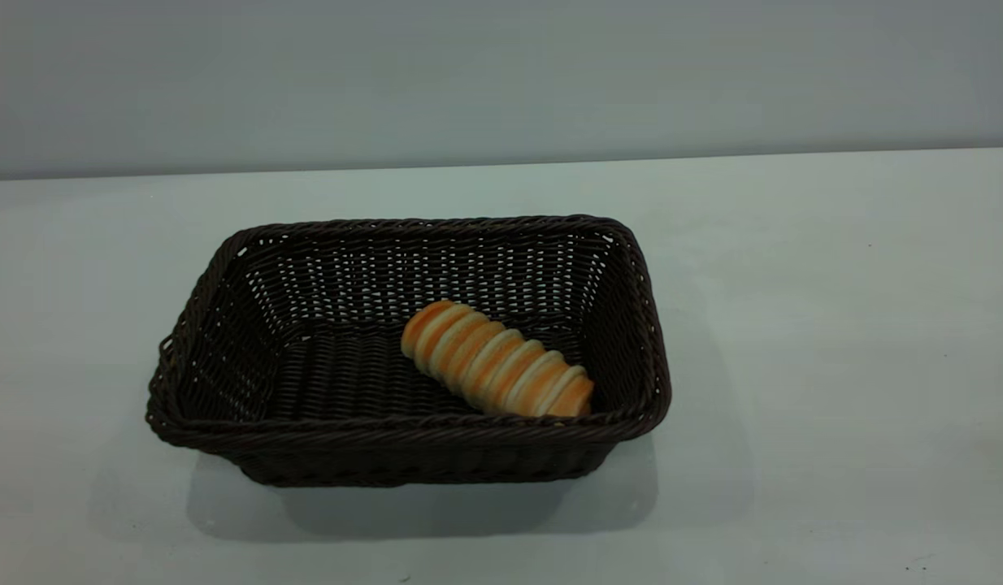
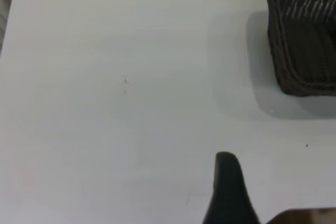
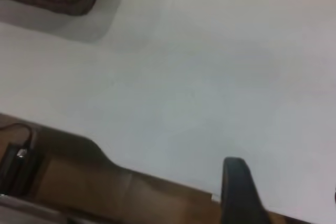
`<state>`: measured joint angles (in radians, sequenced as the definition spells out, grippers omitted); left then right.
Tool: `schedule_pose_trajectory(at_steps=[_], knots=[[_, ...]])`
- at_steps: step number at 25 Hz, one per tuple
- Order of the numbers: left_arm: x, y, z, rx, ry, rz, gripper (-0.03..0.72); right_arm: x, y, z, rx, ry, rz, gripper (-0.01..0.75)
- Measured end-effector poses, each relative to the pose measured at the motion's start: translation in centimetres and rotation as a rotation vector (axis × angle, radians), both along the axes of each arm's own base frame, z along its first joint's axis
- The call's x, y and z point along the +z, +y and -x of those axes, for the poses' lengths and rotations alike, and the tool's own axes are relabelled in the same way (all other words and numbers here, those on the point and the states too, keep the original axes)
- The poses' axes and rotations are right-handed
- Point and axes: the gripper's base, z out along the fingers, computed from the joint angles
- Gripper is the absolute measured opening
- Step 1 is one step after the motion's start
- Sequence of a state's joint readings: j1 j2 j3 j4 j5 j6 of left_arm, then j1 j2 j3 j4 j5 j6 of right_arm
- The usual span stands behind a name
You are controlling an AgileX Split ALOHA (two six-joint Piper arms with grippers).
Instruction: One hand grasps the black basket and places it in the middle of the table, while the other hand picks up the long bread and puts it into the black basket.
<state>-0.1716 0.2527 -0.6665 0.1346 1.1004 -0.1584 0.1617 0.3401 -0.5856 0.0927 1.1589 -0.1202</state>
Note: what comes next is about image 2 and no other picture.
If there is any black woven rectangular basket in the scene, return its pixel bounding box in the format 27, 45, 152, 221
266, 0, 336, 98

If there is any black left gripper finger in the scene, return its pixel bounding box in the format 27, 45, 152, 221
201, 151, 262, 224

